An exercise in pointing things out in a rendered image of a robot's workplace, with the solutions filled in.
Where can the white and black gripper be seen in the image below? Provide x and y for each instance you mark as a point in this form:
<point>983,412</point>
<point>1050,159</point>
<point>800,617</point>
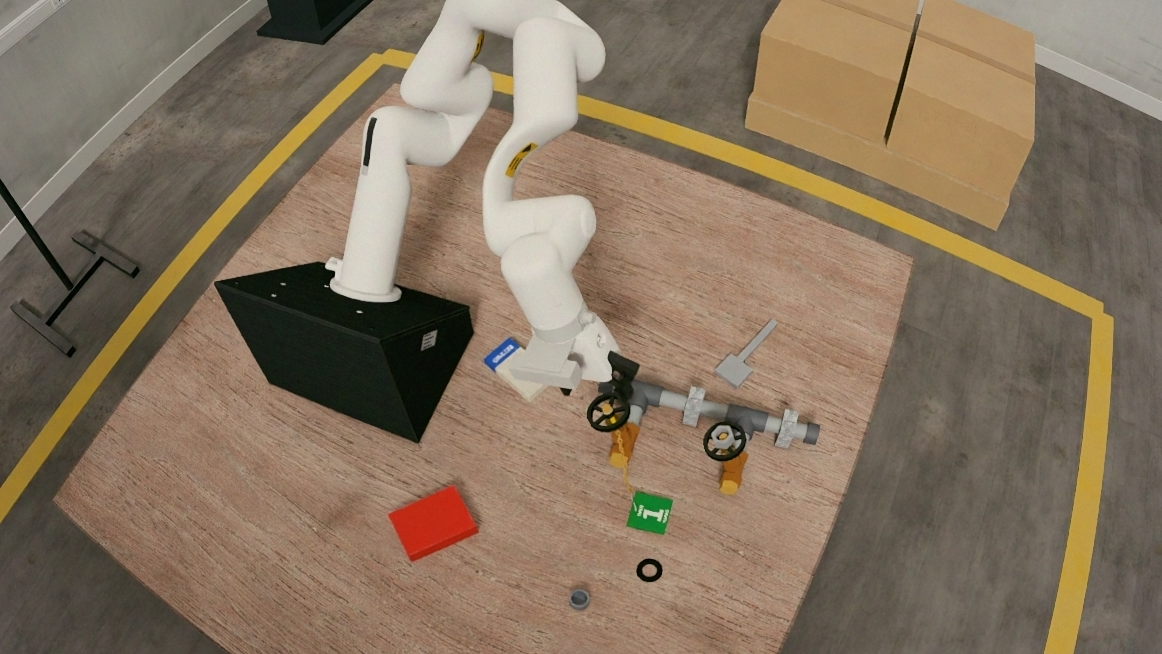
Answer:
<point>596,352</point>

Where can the grey hex nut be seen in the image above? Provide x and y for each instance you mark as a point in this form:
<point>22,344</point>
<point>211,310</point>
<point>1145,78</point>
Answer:
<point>723,444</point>

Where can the red rectangular block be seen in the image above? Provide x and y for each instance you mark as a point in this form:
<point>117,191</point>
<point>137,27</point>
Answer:
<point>433,523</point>

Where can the grey hollow cylinder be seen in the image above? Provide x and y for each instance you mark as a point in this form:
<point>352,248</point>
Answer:
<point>579,597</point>

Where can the green tag with gold chain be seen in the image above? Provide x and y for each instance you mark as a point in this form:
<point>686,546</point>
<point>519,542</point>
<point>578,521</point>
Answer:
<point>652,512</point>

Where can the black rubber o-ring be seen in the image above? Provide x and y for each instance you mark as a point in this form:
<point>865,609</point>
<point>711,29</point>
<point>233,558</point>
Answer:
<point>646,562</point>

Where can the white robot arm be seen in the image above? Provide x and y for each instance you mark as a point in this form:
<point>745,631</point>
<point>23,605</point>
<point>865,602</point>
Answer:
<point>550,56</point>

